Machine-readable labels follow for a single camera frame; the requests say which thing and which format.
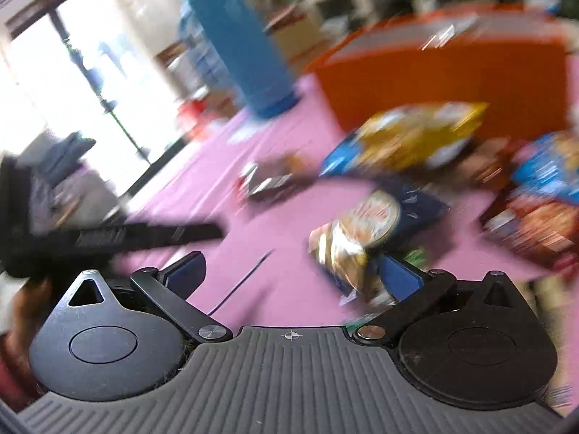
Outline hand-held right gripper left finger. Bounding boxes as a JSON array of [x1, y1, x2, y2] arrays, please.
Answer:
[[58, 250, 233, 344]]

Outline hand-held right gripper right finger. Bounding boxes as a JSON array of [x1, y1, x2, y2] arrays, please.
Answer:
[[352, 253, 528, 345]]

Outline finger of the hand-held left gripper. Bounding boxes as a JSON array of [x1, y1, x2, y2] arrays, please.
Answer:
[[109, 222, 226, 255]]

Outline dark blue round-print packet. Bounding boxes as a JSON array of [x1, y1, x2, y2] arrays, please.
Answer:
[[347, 187, 450, 250]]

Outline olive gold snack packet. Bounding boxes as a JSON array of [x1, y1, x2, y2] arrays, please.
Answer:
[[308, 219, 368, 295]]

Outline silver black snack packet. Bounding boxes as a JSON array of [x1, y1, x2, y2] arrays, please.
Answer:
[[236, 162, 318, 203]]

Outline dark red cookie packet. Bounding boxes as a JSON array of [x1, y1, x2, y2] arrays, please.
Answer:
[[483, 193, 579, 268]]

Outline yellow gold snack packet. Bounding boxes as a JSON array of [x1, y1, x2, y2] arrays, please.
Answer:
[[356, 101, 490, 173]]

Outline small brown chocolate packet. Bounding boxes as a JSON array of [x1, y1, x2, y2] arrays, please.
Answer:
[[469, 139, 517, 187]]

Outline blue cookie snack packet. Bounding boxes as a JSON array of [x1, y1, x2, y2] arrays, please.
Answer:
[[512, 133, 579, 200]]

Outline orange cardboard box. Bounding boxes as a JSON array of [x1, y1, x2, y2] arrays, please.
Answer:
[[305, 6, 571, 135]]

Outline person's left forearm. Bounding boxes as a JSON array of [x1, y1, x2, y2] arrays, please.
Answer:
[[0, 278, 58, 412]]

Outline green snack packet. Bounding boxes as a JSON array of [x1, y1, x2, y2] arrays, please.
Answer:
[[400, 246, 431, 270]]

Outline glass balcony door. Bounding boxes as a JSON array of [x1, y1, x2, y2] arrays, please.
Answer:
[[0, 0, 196, 200]]

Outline clear blue water jug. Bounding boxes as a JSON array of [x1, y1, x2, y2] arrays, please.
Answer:
[[176, 2, 245, 110]]

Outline blue thermos flask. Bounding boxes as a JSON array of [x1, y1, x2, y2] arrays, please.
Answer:
[[181, 0, 302, 119]]

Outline large red-taped cardboard box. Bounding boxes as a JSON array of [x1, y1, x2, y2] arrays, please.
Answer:
[[266, 4, 327, 63]]

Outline white glass-door cabinet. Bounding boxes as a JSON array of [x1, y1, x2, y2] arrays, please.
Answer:
[[300, 0, 377, 24]]

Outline black cable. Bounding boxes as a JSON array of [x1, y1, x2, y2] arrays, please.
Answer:
[[209, 250, 275, 316]]

